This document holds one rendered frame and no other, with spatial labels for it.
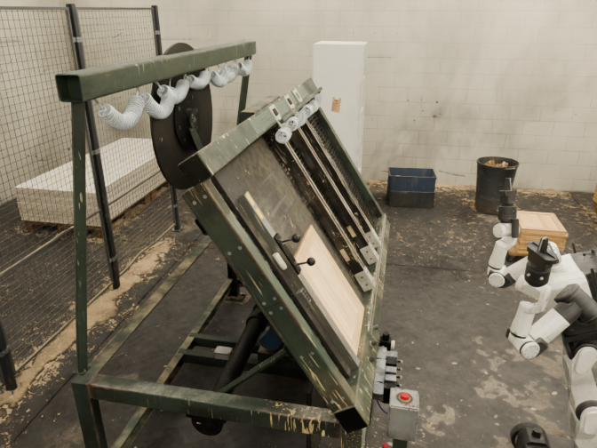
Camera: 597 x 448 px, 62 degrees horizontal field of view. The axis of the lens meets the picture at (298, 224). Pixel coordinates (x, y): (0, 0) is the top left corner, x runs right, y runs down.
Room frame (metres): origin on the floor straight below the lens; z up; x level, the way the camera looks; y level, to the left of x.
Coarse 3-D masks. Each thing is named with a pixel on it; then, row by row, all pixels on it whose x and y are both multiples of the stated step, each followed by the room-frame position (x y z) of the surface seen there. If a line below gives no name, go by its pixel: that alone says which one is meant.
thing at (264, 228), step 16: (256, 208) 1.97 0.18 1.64; (256, 224) 1.95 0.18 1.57; (272, 240) 1.94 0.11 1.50; (288, 272) 1.92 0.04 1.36; (304, 288) 1.91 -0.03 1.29; (320, 304) 1.92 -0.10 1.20; (320, 320) 1.89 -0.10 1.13; (336, 336) 1.88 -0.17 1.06; (352, 352) 1.89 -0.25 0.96; (352, 368) 1.86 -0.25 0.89
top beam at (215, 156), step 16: (304, 96) 3.41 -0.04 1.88; (288, 112) 2.91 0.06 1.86; (240, 128) 2.18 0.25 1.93; (256, 128) 2.34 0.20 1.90; (224, 144) 1.95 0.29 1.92; (240, 144) 2.08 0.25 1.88; (192, 160) 1.73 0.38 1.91; (208, 160) 1.76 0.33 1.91; (224, 160) 1.87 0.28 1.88; (192, 176) 1.73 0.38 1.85; (208, 176) 1.72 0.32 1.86
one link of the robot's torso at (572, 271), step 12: (576, 252) 2.09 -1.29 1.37; (588, 252) 2.03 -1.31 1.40; (564, 264) 2.00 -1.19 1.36; (576, 264) 1.97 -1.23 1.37; (588, 264) 1.94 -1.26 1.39; (552, 276) 1.94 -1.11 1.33; (564, 276) 1.90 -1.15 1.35; (576, 276) 1.88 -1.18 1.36; (588, 276) 1.87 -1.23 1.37; (552, 288) 1.87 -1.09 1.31; (588, 288) 1.84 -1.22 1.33; (552, 300) 1.87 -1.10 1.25; (576, 324) 1.86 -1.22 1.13; (588, 324) 1.85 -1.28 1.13
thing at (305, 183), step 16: (272, 112) 2.64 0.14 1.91; (272, 144) 2.66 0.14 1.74; (288, 144) 2.69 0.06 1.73; (288, 160) 2.65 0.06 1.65; (304, 176) 2.63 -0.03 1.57; (304, 192) 2.63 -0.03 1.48; (320, 208) 2.61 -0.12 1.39; (336, 224) 2.60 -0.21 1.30; (336, 240) 2.59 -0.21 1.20; (352, 256) 2.57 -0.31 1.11; (368, 272) 2.59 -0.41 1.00; (368, 288) 2.55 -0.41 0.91
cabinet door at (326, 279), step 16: (304, 240) 2.24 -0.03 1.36; (320, 240) 2.41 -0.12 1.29; (304, 256) 2.13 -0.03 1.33; (320, 256) 2.29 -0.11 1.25; (304, 272) 2.03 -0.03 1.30; (320, 272) 2.18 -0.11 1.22; (336, 272) 2.34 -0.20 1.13; (320, 288) 2.07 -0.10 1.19; (336, 288) 2.22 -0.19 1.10; (336, 304) 2.11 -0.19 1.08; (352, 304) 2.27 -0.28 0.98; (336, 320) 2.00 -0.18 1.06; (352, 320) 2.15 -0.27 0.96; (352, 336) 2.04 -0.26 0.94
